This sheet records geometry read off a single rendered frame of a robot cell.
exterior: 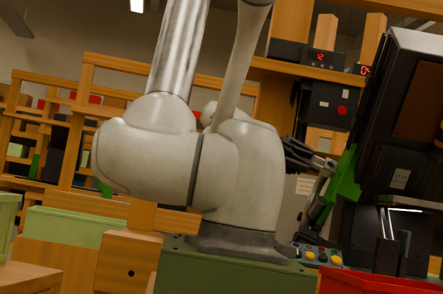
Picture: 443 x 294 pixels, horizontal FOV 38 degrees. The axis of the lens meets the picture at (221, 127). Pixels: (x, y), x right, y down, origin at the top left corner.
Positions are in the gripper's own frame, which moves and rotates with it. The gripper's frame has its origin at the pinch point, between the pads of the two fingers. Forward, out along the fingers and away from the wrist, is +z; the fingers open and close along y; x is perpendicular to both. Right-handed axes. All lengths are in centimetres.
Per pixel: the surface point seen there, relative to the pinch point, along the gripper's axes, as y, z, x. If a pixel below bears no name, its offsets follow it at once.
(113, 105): 509, -182, 452
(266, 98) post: 31.0, -23.7, 6.7
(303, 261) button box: -43.8, 0.4, -3.1
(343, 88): 32.7, -1.5, -9.7
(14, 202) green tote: -62, -72, 2
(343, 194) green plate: -10.9, 7.8, -2.4
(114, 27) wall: 829, -295, 554
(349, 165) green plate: -5.7, 5.7, -9.3
